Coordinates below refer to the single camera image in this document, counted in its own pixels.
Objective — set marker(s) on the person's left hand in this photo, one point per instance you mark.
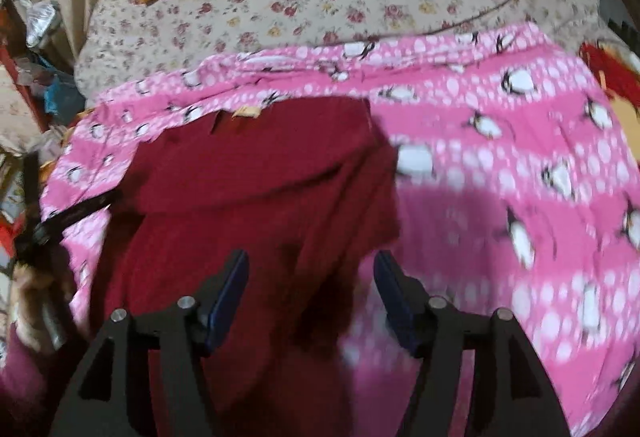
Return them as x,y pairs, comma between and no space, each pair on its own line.
27,294

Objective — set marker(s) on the dark red garment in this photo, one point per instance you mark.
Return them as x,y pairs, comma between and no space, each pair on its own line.
260,197

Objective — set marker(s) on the pink penguin print blanket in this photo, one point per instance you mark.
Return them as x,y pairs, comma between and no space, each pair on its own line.
500,177

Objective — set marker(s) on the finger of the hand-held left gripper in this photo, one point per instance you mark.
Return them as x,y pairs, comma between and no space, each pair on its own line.
80,212
31,197

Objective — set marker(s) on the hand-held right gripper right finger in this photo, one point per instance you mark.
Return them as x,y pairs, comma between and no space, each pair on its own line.
392,287

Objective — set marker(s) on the red and yellow printed cloth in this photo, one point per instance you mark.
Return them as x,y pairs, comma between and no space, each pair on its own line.
612,69

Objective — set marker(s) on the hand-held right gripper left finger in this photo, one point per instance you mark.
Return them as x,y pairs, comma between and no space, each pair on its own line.
231,284

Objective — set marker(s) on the clear plastic bag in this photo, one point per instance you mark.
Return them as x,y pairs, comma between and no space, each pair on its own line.
42,24

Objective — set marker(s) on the blue plastic bag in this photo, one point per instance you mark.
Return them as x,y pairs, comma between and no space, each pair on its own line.
61,96

